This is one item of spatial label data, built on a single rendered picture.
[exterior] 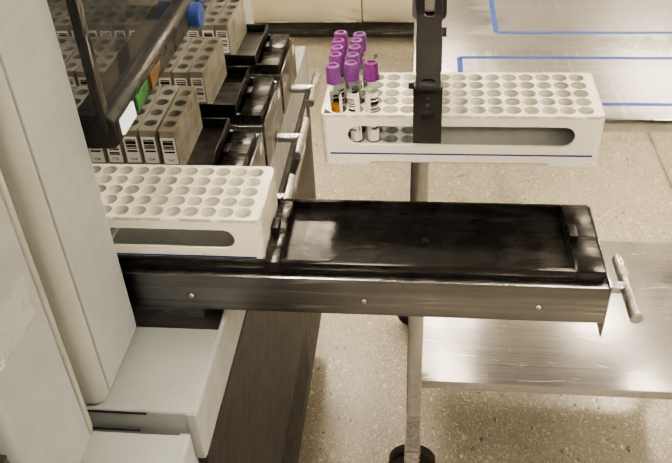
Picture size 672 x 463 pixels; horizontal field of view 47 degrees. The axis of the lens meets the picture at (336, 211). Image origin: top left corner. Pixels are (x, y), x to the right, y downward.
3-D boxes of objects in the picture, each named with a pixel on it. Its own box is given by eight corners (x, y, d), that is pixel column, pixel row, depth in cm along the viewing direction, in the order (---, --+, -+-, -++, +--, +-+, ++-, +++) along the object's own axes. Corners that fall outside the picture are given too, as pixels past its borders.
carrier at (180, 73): (199, 74, 115) (193, 36, 111) (212, 74, 115) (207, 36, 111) (178, 112, 106) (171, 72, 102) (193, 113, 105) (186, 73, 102)
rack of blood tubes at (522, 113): (323, 163, 86) (319, 114, 83) (333, 118, 94) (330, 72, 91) (597, 167, 83) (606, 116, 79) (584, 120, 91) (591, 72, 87)
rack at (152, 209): (-3, 259, 84) (-21, 214, 81) (34, 205, 92) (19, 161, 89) (265, 267, 81) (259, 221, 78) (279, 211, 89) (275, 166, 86)
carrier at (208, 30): (221, 31, 127) (216, -5, 124) (233, 31, 127) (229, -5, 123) (205, 62, 118) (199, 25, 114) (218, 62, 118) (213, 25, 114)
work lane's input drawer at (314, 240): (-23, 315, 87) (-50, 254, 82) (28, 239, 98) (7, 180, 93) (645, 341, 80) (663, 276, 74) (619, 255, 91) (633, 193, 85)
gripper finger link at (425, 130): (442, 81, 79) (442, 84, 78) (440, 140, 83) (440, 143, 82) (413, 81, 79) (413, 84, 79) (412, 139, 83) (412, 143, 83)
